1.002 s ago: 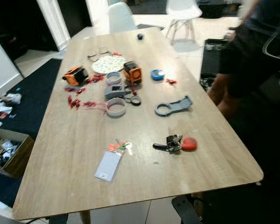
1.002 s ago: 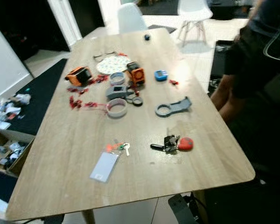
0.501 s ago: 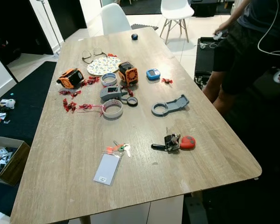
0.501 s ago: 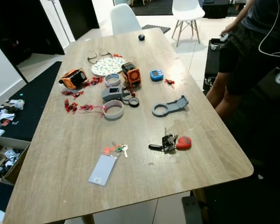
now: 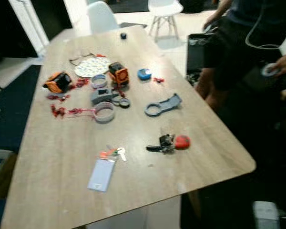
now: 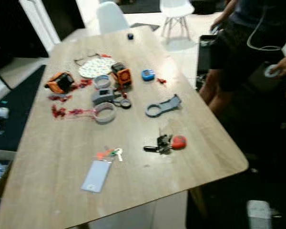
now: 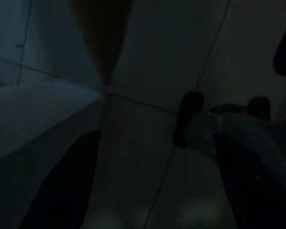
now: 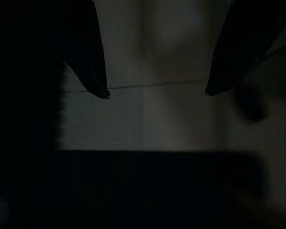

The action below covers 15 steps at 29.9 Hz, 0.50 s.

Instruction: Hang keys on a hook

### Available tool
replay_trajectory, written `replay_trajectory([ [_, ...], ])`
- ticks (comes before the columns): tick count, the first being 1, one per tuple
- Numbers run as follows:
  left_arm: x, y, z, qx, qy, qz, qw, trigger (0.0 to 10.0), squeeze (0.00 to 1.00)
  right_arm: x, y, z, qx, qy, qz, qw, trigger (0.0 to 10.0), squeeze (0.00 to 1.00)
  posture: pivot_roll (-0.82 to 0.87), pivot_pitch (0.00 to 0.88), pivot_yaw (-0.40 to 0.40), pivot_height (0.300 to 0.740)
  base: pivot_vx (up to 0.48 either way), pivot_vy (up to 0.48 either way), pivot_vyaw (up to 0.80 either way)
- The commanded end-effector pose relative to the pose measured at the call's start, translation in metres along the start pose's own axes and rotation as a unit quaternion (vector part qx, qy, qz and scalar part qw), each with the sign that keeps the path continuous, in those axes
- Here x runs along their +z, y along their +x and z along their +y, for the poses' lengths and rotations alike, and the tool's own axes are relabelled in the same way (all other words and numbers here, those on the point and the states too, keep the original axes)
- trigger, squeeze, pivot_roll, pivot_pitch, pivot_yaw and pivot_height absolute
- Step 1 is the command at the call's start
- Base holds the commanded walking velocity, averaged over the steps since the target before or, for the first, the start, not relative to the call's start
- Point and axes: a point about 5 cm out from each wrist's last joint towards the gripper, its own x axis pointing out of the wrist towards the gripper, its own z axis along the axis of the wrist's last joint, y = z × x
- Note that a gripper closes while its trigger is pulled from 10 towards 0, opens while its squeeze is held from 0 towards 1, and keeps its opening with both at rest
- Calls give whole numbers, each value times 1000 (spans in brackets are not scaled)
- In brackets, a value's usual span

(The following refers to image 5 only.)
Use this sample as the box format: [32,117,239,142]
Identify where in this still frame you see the grey tape roll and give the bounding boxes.
[261,63,278,78]

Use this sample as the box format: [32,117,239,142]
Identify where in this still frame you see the key bunch red fob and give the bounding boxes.
[146,134,191,154]

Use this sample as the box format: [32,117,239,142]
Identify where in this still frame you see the keys with orange tag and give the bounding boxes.
[98,146,127,162]

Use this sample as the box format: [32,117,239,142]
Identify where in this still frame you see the person in dark clothes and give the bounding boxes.
[194,0,286,113]

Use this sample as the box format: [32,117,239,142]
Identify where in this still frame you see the black open case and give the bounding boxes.
[186,32,208,79]

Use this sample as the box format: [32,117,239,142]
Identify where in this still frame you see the blue digital timer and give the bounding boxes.
[137,69,152,81]

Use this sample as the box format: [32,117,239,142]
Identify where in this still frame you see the white chair wooden legs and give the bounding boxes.
[148,0,184,42]

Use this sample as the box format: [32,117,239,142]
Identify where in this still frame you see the orange and black device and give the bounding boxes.
[108,62,130,87]
[43,72,73,94]

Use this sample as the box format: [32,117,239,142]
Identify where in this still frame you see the large white tape roll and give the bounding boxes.
[94,102,115,124]

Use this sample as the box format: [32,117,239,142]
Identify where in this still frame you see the small white tape roll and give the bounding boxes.
[91,74,108,90]

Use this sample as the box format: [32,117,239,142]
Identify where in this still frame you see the clear card badge holder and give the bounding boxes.
[87,157,116,192]

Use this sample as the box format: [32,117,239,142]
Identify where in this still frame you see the floral round plate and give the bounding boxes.
[74,57,112,78]

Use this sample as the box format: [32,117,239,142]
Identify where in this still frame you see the red clips bunch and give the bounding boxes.
[46,94,71,103]
[69,78,91,91]
[50,104,67,119]

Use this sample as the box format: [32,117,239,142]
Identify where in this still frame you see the black floor mat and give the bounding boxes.
[0,64,42,153]

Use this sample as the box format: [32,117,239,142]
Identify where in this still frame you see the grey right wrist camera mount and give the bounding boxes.
[254,201,280,229]

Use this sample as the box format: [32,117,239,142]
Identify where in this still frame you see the grey printed ring bracket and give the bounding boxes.
[144,93,183,117]

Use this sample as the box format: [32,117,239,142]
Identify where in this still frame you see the small black ring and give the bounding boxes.
[118,97,131,108]

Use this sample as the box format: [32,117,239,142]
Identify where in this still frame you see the pink string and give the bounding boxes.
[67,107,98,117]

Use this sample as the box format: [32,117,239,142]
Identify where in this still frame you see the thin frame eyeglasses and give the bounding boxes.
[68,52,97,66]

